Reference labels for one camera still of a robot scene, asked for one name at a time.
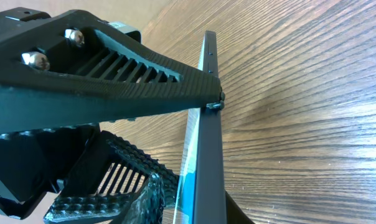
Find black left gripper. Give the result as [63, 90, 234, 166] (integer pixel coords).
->
[0, 124, 179, 223]

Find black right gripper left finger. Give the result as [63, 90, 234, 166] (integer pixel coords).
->
[121, 173, 165, 224]

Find Samsung Galaxy smartphone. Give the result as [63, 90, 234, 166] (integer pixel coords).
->
[172, 30, 227, 224]

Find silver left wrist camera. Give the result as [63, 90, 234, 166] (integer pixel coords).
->
[108, 22, 141, 43]

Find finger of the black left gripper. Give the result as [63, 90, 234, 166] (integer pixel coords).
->
[0, 9, 224, 134]

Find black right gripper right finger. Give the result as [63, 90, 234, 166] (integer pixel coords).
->
[225, 192, 255, 224]

